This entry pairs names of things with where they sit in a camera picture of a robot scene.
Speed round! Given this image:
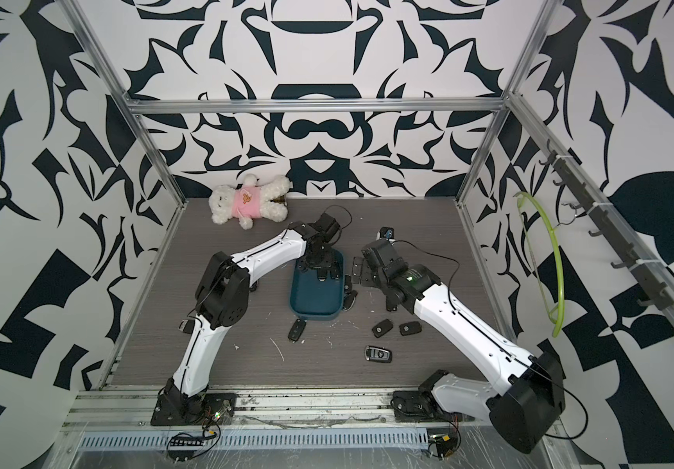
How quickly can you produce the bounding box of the black car key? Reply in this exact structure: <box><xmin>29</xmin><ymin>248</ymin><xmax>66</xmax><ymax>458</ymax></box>
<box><xmin>399</xmin><ymin>322</ymin><xmax>423</xmax><ymax>336</ymax></box>
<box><xmin>371</xmin><ymin>320</ymin><xmax>394</xmax><ymax>338</ymax></box>

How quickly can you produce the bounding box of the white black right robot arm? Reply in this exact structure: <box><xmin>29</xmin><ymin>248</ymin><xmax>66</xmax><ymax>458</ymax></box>
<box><xmin>362</xmin><ymin>238</ymin><xmax>566</xmax><ymax>453</ymax></box>

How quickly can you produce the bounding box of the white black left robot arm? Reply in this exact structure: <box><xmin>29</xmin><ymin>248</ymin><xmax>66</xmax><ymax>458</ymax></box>
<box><xmin>164</xmin><ymin>213</ymin><xmax>342</xmax><ymax>406</ymax></box>

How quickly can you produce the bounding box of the teal plastic storage box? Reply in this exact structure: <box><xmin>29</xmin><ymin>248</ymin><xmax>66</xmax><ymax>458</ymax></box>
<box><xmin>289</xmin><ymin>250</ymin><xmax>345</xmax><ymax>320</ymax></box>

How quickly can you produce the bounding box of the black key beside box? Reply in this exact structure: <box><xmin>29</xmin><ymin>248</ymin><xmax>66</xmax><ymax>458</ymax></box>
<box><xmin>342</xmin><ymin>276</ymin><xmax>358</xmax><ymax>311</ymax></box>

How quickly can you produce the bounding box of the black key below box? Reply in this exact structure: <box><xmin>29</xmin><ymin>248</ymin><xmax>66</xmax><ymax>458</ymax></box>
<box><xmin>287</xmin><ymin>318</ymin><xmax>307</xmax><ymax>343</ymax></box>

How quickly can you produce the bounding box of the silver black BMW key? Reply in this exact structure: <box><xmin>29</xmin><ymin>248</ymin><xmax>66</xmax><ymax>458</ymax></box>
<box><xmin>364</xmin><ymin>346</ymin><xmax>393</xmax><ymax>363</ymax></box>

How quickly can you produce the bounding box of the black key left of table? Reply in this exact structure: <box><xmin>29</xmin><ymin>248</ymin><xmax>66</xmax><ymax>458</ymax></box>
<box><xmin>178</xmin><ymin>319</ymin><xmax>195</xmax><ymax>334</ymax></box>

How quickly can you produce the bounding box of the white plush bear pink shirt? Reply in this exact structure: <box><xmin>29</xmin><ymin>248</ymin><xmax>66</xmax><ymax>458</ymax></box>
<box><xmin>208</xmin><ymin>174</ymin><xmax>292</xmax><ymax>230</ymax></box>

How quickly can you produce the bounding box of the green curved tube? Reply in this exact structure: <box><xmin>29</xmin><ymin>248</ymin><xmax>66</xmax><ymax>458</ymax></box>
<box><xmin>514</xmin><ymin>192</ymin><xmax>566</xmax><ymax>338</ymax></box>

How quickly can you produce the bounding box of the aluminium frame crossbar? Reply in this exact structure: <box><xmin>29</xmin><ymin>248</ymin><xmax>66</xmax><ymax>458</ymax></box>
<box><xmin>126</xmin><ymin>97</ymin><xmax>503</xmax><ymax>115</ymax></box>

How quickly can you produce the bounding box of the black hook rail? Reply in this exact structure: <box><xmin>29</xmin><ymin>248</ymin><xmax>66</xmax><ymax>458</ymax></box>
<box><xmin>541</xmin><ymin>140</ymin><xmax>674</xmax><ymax>311</ymax></box>

